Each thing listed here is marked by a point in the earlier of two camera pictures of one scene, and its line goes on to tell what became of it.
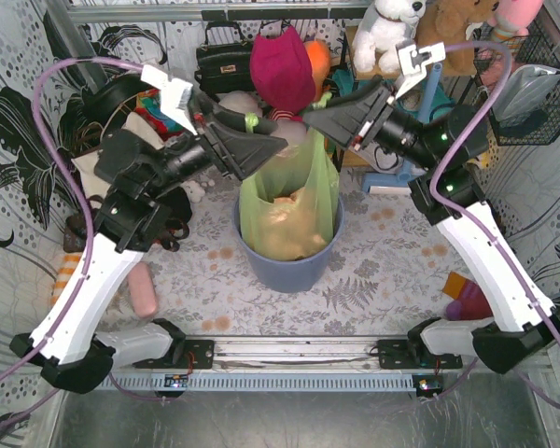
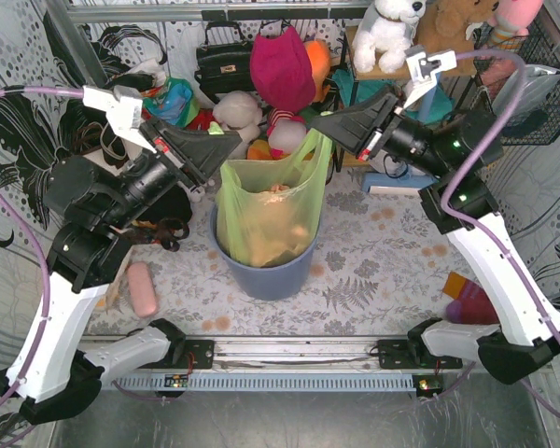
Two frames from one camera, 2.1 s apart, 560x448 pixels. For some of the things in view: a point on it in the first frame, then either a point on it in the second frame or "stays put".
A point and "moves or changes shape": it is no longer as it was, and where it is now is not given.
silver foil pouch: [525, 91] stays put
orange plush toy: [320, 56] stays put
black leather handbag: [224, 68] stays put
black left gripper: [216, 146] -> [169, 152]
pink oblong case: [141, 282] stays put
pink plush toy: [511, 18] stays put
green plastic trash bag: [289, 203] moves or changes shape
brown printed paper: [294, 202] -> [278, 188]
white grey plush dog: [385, 25] stays put
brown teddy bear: [447, 21] stays put
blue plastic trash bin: [295, 275] -> [282, 278]
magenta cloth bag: [282, 72] stays put
